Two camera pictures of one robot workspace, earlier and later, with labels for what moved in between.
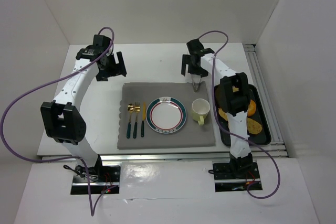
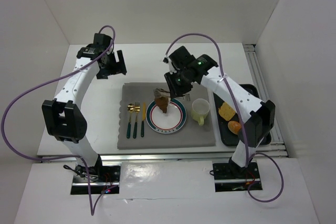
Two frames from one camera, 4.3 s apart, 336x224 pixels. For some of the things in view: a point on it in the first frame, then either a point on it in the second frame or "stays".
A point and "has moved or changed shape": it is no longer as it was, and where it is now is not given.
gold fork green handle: x=137 y=108 stays
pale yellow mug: x=200 y=108 stays
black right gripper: x=195 y=70 -> x=176 y=86
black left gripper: x=112 y=67 stays
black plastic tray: x=264 y=137 stays
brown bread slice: x=253 y=127 has moved or changed shape
